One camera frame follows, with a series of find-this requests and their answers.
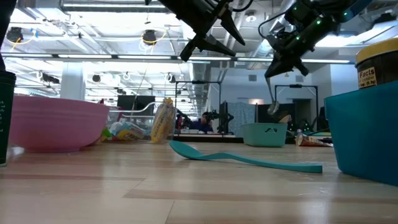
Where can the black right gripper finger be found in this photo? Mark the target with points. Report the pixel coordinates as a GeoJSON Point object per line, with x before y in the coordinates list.
{"type": "Point", "coordinates": [276, 68]}
{"type": "Point", "coordinates": [301, 68]}

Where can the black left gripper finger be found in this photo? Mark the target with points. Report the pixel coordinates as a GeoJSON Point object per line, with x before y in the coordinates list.
{"type": "Point", "coordinates": [231, 26]}
{"type": "Point", "coordinates": [208, 45]}

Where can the short dark metal spoon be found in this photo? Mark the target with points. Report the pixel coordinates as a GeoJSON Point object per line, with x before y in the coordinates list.
{"type": "Point", "coordinates": [273, 107]}

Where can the brown snack packet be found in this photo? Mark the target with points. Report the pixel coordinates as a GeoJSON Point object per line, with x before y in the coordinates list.
{"type": "Point", "coordinates": [311, 141]}

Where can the yellow-lid spice jar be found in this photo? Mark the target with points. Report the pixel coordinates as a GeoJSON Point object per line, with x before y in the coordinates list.
{"type": "Point", "coordinates": [377, 62]}

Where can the white ramen noodle packet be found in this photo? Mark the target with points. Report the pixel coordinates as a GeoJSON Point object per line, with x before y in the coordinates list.
{"type": "Point", "coordinates": [163, 119]}

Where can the teal plastic spoon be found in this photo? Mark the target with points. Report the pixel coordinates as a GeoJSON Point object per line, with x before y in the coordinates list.
{"type": "Point", "coordinates": [186, 152]}

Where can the white blue ramen packet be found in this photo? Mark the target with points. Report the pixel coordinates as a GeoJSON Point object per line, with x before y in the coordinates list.
{"type": "Point", "coordinates": [133, 132]}

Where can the small dark green box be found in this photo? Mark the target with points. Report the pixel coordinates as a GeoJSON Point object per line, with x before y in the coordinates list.
{"type": "Point", "coordinates": [6, 124]}

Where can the black background robot arm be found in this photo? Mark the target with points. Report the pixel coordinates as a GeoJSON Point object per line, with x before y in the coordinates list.
{"type": "Point", "coordinates": [224, 119]}

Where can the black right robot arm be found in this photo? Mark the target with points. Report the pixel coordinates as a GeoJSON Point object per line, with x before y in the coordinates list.
{"type": "Point", "coordinates": [357, 7]}

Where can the grey blue partition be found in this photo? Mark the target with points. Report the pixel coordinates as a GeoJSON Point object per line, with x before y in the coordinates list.
{"type": "Point", "coordinates": [241, 113]}

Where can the mint green plastic basket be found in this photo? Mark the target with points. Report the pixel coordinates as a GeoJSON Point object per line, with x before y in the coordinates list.
{"type": "Point", "coordinates": [264, 137]}

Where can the person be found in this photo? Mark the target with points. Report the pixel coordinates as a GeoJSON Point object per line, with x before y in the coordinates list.
{"type": "Point", "coordinates": [203, 123]}

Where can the dark teal plastic tray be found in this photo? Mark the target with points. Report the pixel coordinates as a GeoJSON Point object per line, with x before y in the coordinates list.
{"type": "Point", "coordinates": [367, 130]}

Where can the clear plastic container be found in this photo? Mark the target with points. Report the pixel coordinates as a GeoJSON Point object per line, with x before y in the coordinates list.
{"type": "Point", "coordinates": [141, 109]}

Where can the black background monitor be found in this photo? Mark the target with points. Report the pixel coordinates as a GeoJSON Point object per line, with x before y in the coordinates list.
{"type": "Point", "coordinates": [133, 104]}

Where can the long ceiling light strip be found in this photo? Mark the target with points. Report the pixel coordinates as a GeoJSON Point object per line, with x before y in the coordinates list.
{"type": "Point", "coordinates": [84, 56]}

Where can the white building column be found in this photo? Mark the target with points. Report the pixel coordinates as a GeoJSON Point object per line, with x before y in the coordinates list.
{"type": "Point", "coordinates": [73, 81]}

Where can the pink plastic bowl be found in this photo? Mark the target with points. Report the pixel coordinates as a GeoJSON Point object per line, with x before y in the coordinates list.
{"type": "Point", "coordinates": [56, 124]}

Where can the small black ceiling camera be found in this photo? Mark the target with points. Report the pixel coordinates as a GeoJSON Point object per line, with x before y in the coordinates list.
{"type": "Point", "coordinates": [96, 78]}
{"type": "Point", "coordinates": [49, 78]}

